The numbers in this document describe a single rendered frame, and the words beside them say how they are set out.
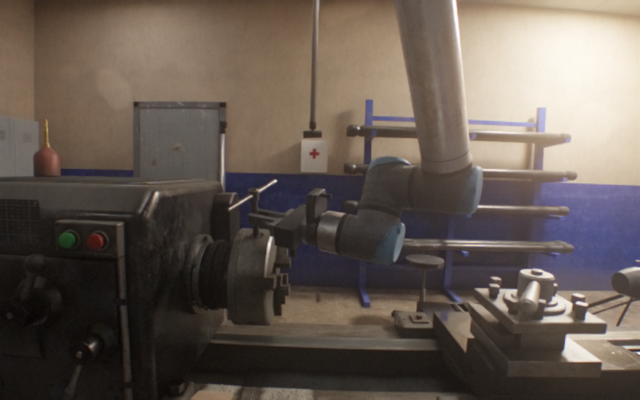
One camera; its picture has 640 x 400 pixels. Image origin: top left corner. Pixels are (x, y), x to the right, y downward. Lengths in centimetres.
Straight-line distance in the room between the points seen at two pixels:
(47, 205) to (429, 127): 72
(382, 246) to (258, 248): 31
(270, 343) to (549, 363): 75
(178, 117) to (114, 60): 108
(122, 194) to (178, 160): 346
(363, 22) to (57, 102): 382
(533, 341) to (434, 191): 32
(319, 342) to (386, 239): 55
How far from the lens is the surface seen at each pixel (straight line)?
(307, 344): 110
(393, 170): 68
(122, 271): 70
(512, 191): 446
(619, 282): 122
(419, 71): 54
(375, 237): 64
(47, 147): 118
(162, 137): 428
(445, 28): 54
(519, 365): 68
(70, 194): 80
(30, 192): 86
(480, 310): 79
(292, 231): 68
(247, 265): 79
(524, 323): 65
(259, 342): 112
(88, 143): 482
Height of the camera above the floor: 137
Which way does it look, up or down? 5 degrees down
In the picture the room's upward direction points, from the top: 2 degrees clockwise
